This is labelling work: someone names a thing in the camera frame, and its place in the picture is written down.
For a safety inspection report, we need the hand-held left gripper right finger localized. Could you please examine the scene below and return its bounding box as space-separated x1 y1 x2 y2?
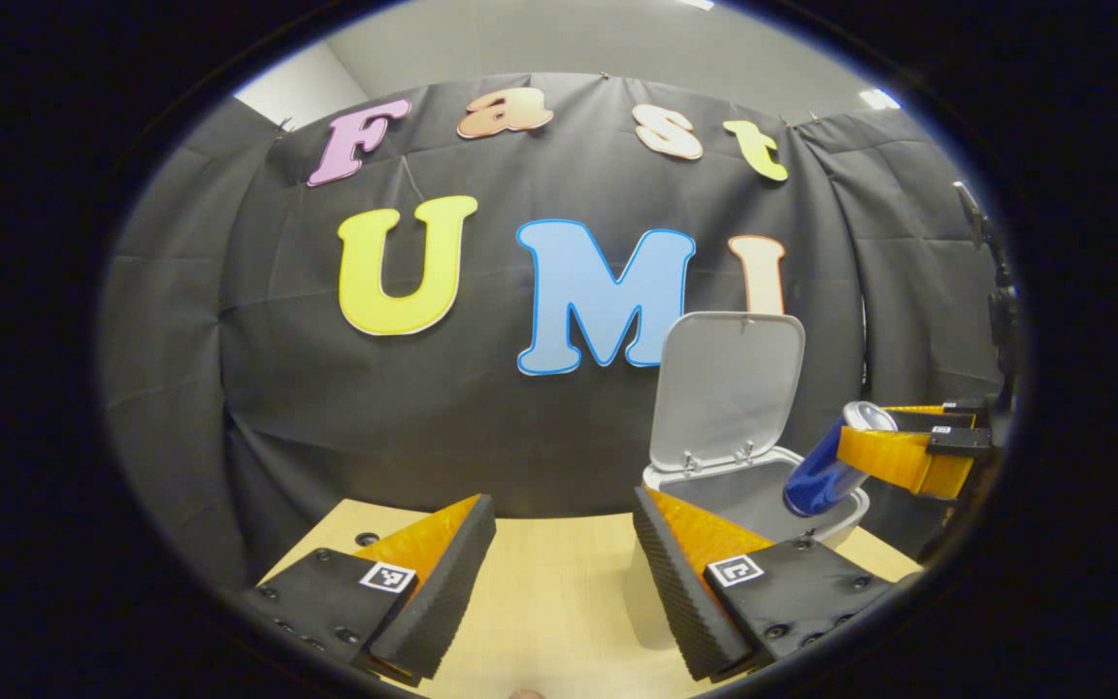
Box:
631 485 896 683

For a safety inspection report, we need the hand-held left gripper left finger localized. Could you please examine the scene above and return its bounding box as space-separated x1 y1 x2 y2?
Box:
239 492 500 686

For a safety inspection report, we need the blue pop can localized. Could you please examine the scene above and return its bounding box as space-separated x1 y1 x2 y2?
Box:
782 400 900 518

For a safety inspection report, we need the white desktop garbage bin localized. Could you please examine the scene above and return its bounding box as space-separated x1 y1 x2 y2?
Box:
639 311 871 550

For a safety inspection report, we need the light wooden desktop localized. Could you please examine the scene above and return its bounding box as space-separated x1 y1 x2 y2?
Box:
263 498 920 699

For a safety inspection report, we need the black backdrop cloth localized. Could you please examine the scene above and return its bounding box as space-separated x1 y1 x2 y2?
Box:
98 73 1018 588

